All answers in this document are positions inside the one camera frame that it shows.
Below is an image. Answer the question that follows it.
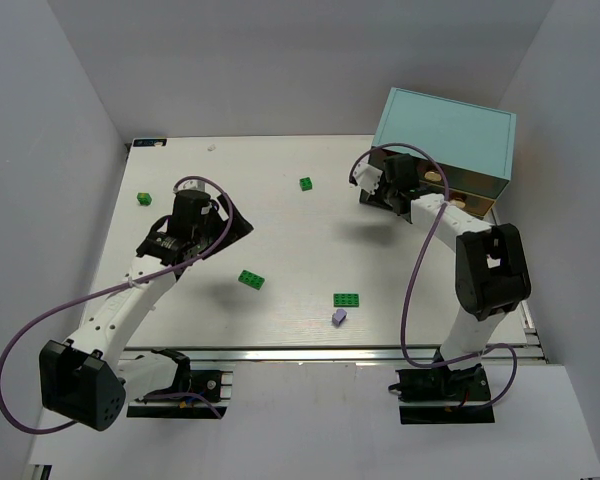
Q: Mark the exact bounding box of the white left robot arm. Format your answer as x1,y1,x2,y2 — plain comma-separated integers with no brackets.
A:
39,190,253,431

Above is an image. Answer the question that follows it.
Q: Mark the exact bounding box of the green flat lego plate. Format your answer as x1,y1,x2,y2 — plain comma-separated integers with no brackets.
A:
238,270,265,290

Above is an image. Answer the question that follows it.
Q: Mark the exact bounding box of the dark corner label sticker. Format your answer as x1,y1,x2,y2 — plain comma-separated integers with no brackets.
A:
132,138,167,148

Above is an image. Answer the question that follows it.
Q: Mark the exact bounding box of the small green lego brick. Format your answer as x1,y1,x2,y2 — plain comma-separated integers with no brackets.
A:
299,177,313,191

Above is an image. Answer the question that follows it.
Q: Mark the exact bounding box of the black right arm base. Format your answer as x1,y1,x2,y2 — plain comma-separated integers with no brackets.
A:
388,364,495,425

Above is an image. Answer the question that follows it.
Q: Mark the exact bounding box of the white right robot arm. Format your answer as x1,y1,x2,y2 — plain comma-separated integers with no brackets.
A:
370,153,531,371

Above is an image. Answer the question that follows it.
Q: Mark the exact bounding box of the teal drawer organizer box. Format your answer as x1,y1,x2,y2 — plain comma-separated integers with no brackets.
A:
369,87,517,218

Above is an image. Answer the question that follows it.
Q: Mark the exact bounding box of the green yellow lego cube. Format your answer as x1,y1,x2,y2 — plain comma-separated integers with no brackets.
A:
136,192,152,206

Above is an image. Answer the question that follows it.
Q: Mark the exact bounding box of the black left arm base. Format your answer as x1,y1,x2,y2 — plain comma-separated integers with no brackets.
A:
126,363,236,419

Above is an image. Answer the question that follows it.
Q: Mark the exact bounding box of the lilac lego piece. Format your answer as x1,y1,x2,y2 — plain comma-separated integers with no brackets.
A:
332,308,347,327

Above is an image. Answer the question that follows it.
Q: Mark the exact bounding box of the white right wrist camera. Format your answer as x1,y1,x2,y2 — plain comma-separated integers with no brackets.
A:
349,163,383,195

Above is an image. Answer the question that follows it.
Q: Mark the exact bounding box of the green long lego brick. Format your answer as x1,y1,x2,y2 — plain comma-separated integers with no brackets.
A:
333,293,360,308

